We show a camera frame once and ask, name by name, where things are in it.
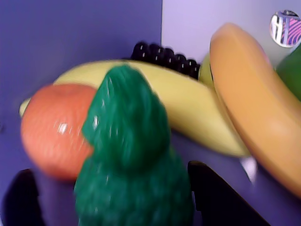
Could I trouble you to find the orange-yellow toy banana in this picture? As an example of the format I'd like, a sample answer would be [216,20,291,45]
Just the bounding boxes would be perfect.
[209,22,301,199]

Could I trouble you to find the green toy pineapple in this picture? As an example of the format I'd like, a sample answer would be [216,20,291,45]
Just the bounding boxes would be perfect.
[74,65,195,226]

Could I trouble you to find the orange toy fruit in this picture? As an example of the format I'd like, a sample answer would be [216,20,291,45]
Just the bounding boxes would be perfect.
[20,84,98,181]

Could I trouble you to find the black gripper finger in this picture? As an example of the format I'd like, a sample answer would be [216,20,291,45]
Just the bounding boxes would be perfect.
[4,168,47,226]
[188,161,271,226]

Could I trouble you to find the green toy pear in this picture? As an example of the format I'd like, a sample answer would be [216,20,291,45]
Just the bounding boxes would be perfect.
[276,46,301,102]

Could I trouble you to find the blue toy kitchen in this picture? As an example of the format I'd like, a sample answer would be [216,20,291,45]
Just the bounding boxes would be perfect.
[0,0,301,226]

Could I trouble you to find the small yellow toy banana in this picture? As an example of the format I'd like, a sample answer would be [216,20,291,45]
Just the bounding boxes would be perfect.
[198,54,215,89]

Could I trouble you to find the black toy grapes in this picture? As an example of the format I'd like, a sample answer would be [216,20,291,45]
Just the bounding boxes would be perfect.
[130,41,201,81]

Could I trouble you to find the large pale yellow toy banana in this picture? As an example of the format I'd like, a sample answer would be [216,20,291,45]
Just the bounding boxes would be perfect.
[19,59,251,157]

